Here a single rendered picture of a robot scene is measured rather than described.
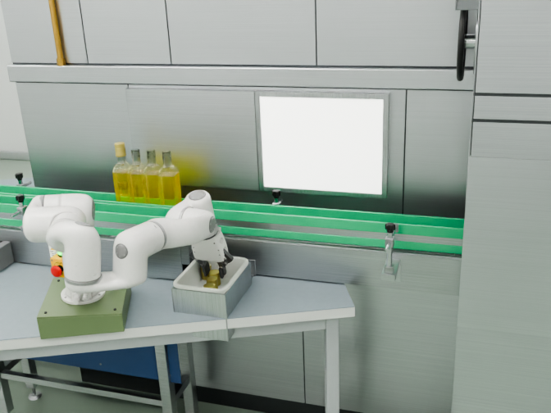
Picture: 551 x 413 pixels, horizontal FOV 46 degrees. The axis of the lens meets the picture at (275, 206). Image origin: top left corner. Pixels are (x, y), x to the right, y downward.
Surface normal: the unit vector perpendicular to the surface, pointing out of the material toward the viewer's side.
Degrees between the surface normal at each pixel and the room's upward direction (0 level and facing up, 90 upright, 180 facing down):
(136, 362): 90
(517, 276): 90
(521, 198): 90
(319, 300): 0
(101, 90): 90
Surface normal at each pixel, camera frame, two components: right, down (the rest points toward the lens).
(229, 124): -0.30, 0.36
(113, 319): 0.11, 0.36
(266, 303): -0.04, -0.93
